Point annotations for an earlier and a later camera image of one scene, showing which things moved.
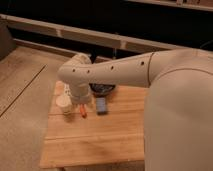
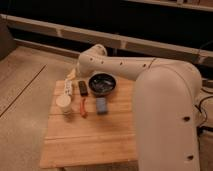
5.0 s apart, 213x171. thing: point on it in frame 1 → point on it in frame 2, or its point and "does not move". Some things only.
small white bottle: x=67 y=89 does not move
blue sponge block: x=101 y=106 does not move
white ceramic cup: x=65 y=103 does not move
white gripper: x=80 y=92 → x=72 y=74
